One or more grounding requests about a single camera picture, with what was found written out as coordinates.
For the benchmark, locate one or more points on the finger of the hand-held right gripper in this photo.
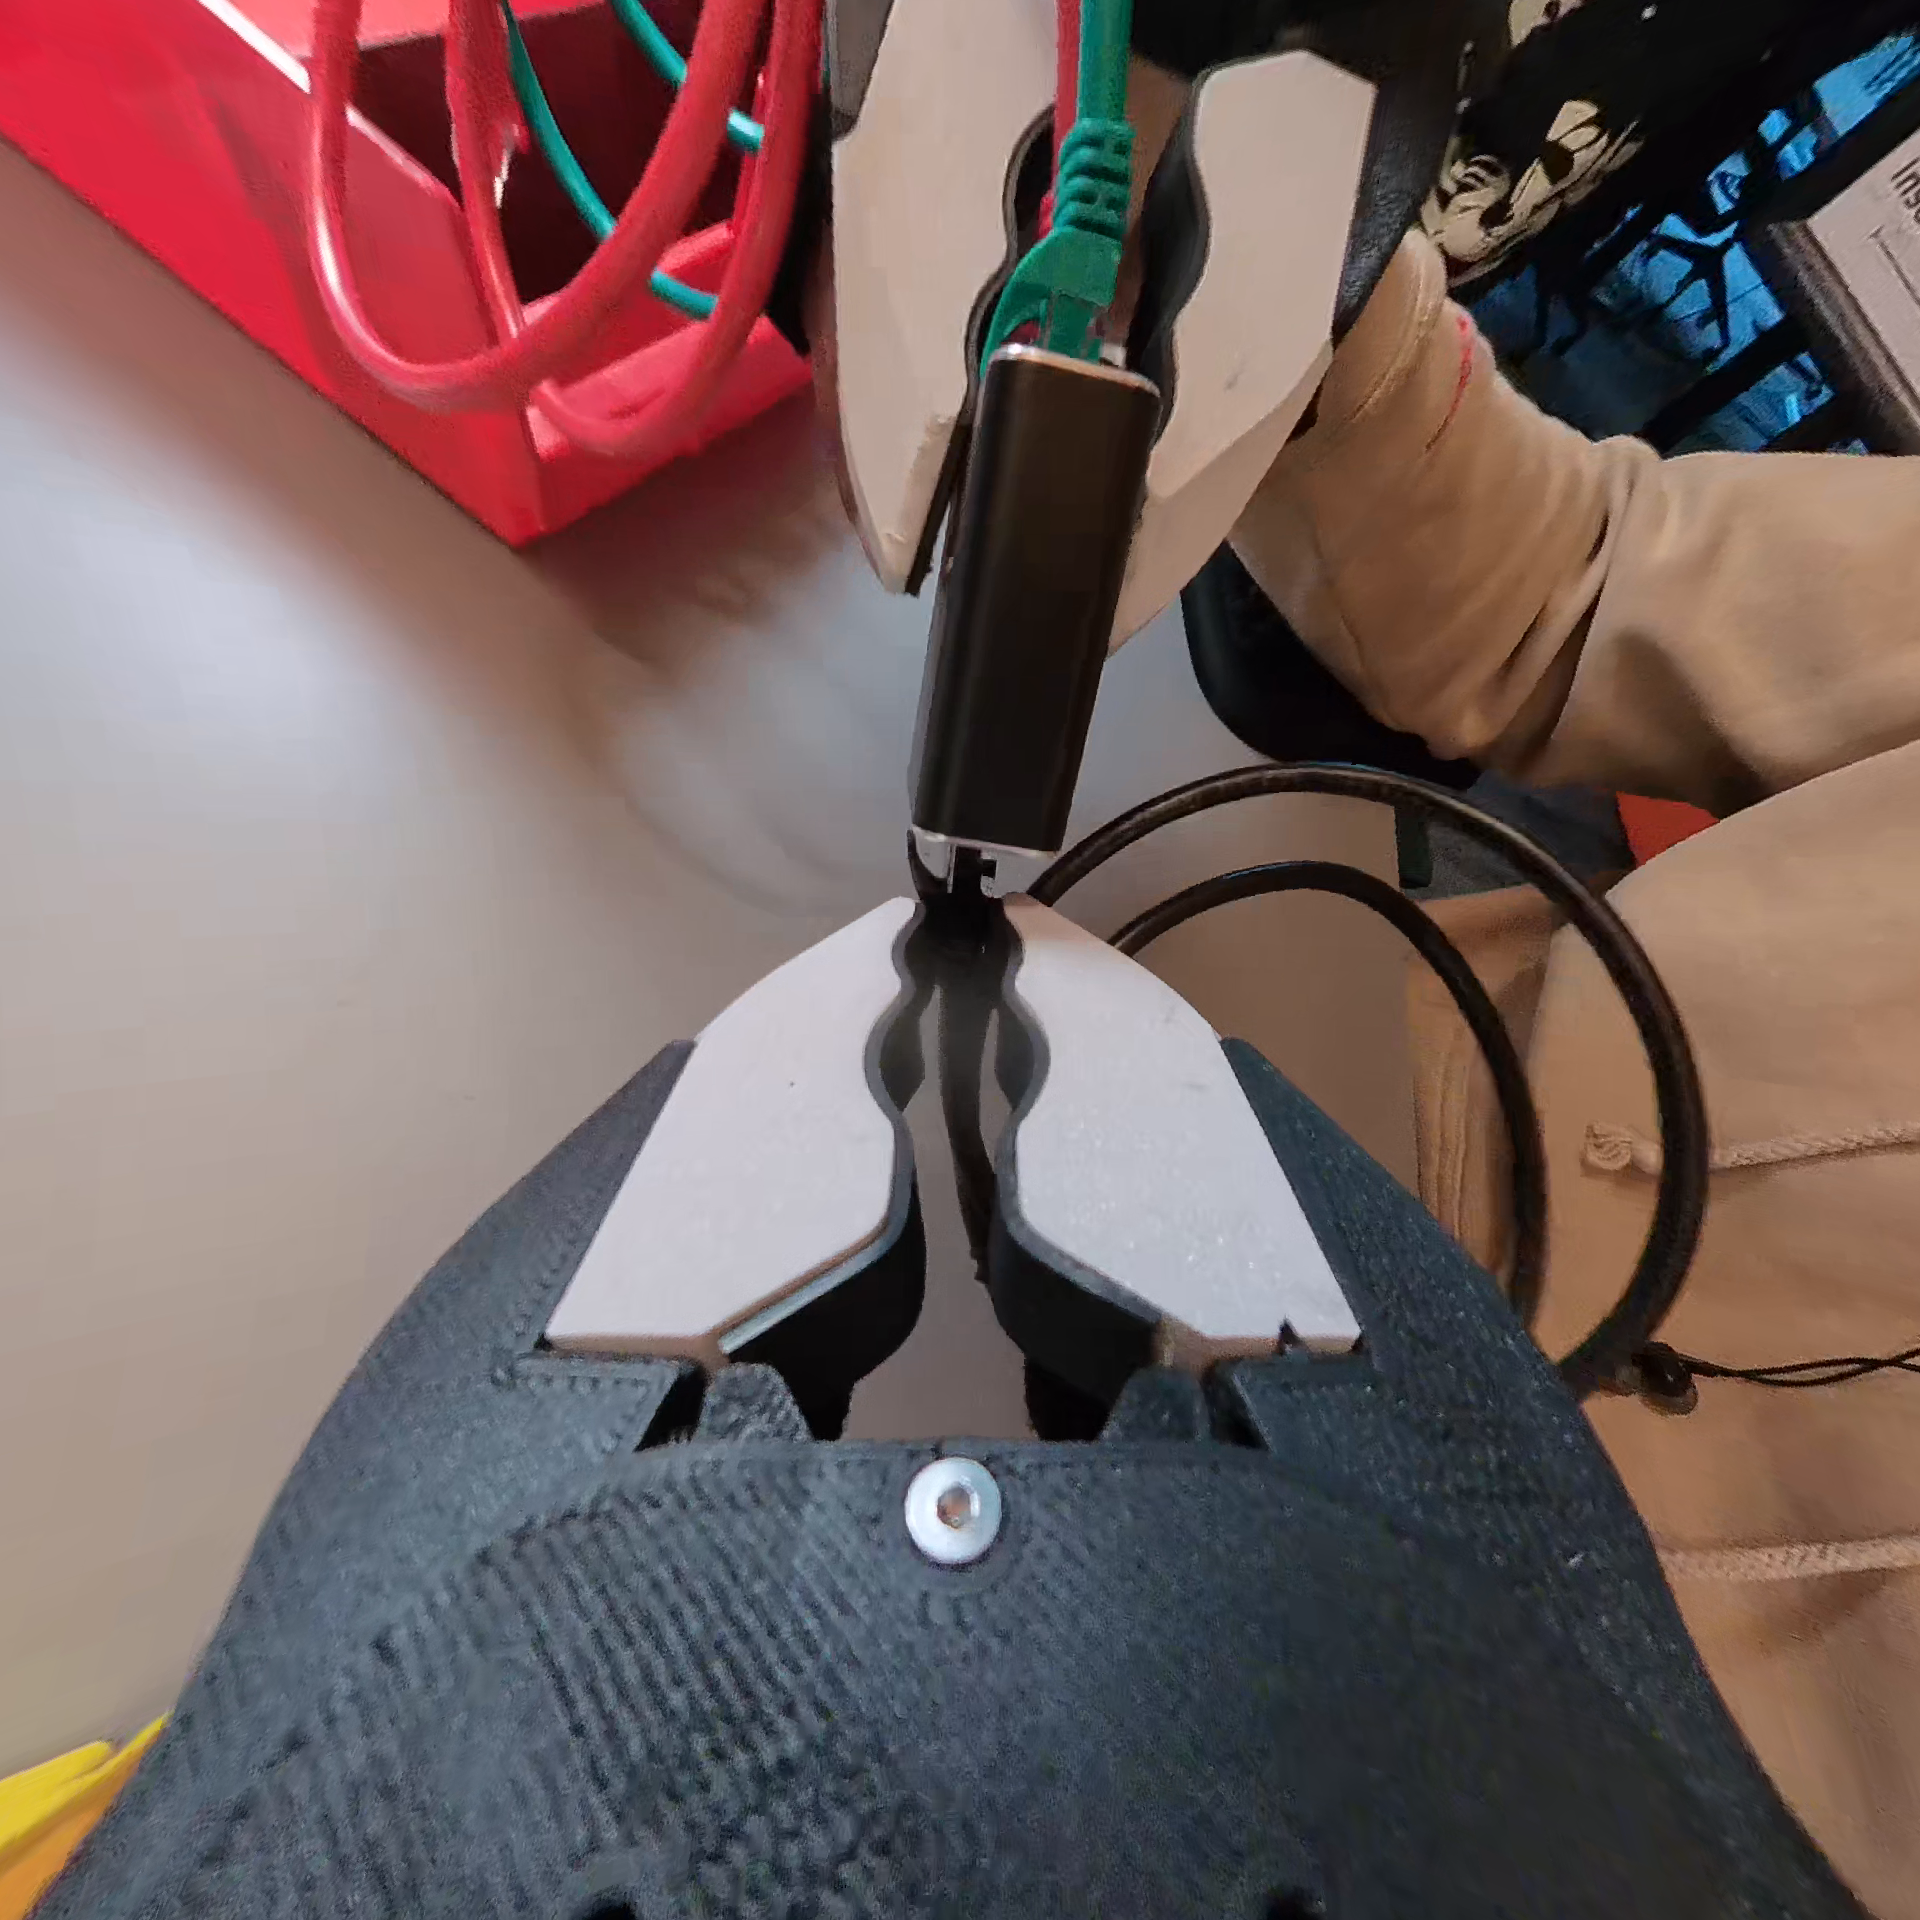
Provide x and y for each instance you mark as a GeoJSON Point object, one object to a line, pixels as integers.
{"type": "Point", "coordinates": [1277, 271]}
{"type": "Point", "coordinates": [916, 300]}

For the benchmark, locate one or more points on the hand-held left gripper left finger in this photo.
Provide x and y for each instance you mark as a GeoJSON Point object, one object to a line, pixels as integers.
{"type": "Point", "coordinates": [751, 1171]}

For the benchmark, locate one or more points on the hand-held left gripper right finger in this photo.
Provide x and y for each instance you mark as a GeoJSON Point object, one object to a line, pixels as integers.
{"type": "Point", "coordinates": [1155, 1171]}

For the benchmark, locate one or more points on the black ethernet splitter adapter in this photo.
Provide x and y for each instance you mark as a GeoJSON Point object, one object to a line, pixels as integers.
{"type": "Point", "coordinates": [1021, 599]}

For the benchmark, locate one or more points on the red storage bin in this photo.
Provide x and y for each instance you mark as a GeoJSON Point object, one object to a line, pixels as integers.
{"type": "Point", "coordinates": [149, 121]}

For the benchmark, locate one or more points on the yellow storage bin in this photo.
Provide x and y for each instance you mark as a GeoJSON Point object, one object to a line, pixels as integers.
{"type": "Point", "coordinates": [60, 1815]}

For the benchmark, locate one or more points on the person's right forearm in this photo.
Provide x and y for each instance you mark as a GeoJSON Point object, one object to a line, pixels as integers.
{"type": "Point", "coordinates": [1500, 524]}

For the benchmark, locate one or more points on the person's right hand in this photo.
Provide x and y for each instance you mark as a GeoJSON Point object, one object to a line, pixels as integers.
{"type": "Point", "coordinates": [1546, 107]}

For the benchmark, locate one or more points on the person's beige hoodie torso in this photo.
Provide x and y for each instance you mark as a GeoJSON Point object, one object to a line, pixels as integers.
{"type": "Point", "coordinates": [1800, 975]}

